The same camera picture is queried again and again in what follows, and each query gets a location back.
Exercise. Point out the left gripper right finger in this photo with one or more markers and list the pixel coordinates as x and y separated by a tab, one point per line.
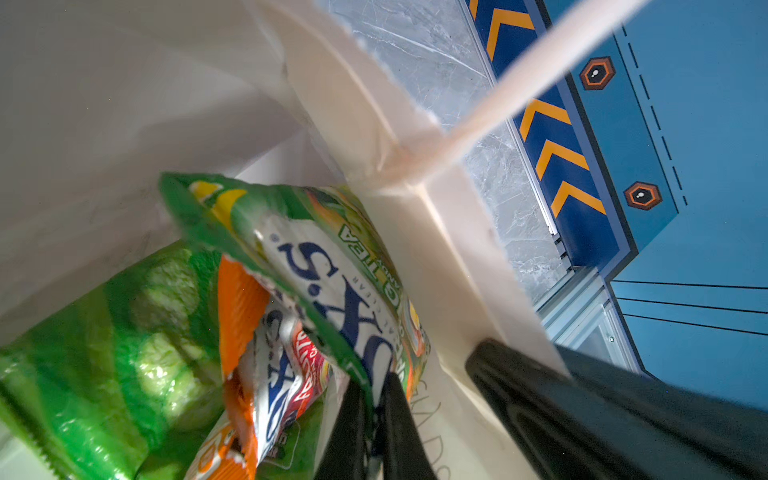
404	457

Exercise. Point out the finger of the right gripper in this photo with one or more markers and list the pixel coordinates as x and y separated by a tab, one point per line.
603	422

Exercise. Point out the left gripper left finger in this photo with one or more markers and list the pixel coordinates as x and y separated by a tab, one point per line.
345	455

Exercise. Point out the orange Fox's candy bag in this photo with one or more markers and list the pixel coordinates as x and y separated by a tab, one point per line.
274	380

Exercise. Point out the green Fox's candy bag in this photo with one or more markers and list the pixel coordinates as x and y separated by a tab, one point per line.
316	249

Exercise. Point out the green chips bag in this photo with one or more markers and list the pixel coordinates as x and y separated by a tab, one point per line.
126	382

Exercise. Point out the white paper gift bag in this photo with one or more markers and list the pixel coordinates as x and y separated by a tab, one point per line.
100	98

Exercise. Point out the aluminium frame rail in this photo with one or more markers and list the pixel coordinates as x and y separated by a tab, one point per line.
579	313

